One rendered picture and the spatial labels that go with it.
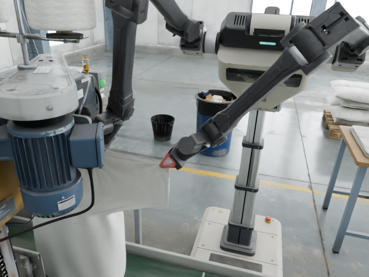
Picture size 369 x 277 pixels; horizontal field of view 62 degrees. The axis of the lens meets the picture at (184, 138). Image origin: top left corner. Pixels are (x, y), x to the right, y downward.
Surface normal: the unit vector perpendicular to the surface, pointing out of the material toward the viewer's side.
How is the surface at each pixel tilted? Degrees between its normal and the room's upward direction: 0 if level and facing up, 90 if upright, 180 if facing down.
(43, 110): 91
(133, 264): 0
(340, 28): 66
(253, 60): 40
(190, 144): 74
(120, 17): 106
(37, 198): 91
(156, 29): 90
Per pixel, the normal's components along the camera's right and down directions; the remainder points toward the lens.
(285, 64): -0.66, 0.26
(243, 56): -0.14, -0.44
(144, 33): -0.26, 0.40
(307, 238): 0.04, -0.91
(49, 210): 0.25, 0.45
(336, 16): -0.32, -0.03
